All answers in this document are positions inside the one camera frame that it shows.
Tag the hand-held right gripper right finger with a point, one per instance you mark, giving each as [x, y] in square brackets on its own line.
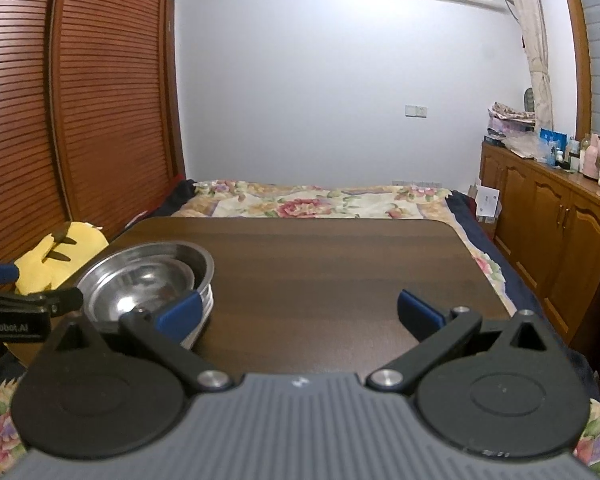
[420, 316]

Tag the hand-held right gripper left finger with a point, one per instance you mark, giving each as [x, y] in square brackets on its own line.
[180, 317]

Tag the large steel bowl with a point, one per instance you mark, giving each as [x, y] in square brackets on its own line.
[200, 265]

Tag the yellow plush toy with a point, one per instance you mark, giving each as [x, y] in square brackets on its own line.
[55, 265]

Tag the navy blanket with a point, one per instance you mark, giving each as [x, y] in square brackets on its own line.
[467, 220]

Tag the dark cloth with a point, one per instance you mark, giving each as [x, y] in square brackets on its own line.
[180, 197]

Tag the white paper box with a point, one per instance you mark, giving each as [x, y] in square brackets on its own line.
[487, 205]

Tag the floral blanket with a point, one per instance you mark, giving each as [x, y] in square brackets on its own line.
[300, 205]

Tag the louvered wooden wardrobe door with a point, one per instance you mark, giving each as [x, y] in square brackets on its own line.
[115, 85]
[10, 110]

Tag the wooden cabinet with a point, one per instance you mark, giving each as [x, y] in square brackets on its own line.
[555, 220]

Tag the clear plastic bag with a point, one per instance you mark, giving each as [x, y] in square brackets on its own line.
[525, 147]

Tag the blue box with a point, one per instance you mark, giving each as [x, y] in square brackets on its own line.
[552, 145]

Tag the wooden wardrobe side panel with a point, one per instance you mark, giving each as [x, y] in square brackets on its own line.
[175, 85]

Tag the pink bottle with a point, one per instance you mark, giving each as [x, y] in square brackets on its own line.
[592, 157]

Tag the dark small fan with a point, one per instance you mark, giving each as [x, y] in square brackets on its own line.
[528, 99]

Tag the cream curtain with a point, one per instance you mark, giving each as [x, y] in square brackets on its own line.
[532, 50]

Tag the white wall socket strip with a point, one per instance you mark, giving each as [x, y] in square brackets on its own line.
[415, 181]

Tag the white wall switch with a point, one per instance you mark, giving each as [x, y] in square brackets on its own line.
[415, 110]

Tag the wooden window frame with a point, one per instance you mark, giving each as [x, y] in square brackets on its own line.
[580, 50]

